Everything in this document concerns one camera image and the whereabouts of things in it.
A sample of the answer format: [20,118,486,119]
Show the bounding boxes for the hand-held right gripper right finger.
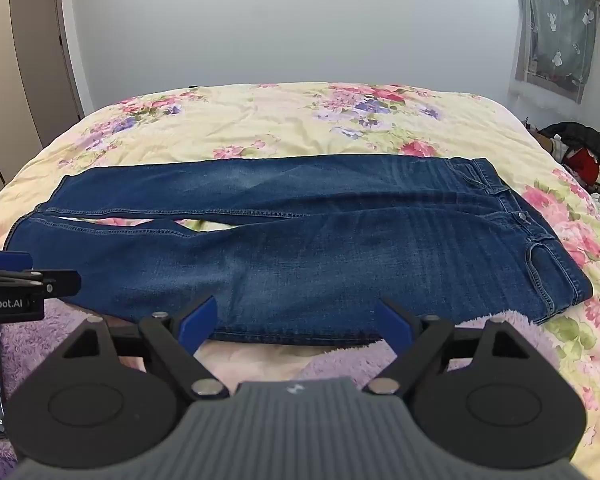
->
[362,297,537,402]

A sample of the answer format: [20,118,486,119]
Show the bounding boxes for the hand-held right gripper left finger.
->
[60,294,229,401]

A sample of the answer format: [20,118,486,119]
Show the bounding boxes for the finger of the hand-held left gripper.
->
[0,248,83,298]

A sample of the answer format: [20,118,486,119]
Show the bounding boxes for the blue denim pants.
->
[2,156,595,347]

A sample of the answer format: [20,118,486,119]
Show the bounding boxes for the purple fluffy blanket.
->
[0,300,563,480]

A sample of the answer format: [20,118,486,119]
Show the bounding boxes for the floral yellow duvet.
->
[0,82,600,466]

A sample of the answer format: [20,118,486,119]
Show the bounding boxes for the grey door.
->
[9,0,86,148]

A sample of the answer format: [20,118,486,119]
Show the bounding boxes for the pile of dark clothes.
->
[536,121,600,207]

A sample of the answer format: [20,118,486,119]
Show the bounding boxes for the grey printed window curtain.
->
[514,0,600,106]

